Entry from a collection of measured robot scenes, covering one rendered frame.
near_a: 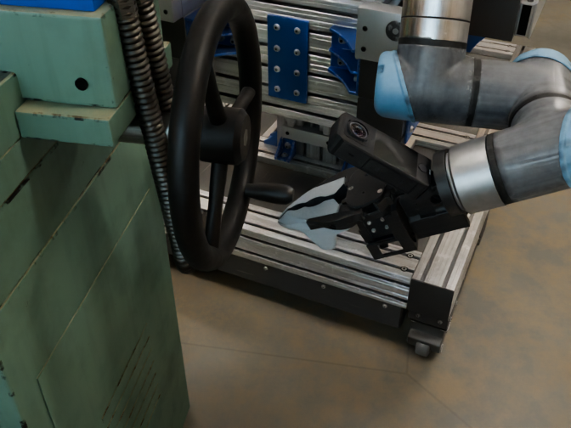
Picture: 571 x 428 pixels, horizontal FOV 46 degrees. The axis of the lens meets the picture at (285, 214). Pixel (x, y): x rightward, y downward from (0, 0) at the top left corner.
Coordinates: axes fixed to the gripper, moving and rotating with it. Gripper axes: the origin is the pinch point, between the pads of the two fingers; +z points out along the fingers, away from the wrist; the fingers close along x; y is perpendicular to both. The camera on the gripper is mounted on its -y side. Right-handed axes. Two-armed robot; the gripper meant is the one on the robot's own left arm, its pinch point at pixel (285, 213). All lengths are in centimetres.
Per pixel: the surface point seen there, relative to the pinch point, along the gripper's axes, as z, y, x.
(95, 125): 5.0, -23.1, -10.3
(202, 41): -7.3, -24.8, -6.6
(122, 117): 4.2, -21.7, -7.5
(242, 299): 54, 54, 46
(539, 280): -8, 90, 67
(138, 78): 2.0, -23.6, -4.7
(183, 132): -4.7, -20.6, -13.4
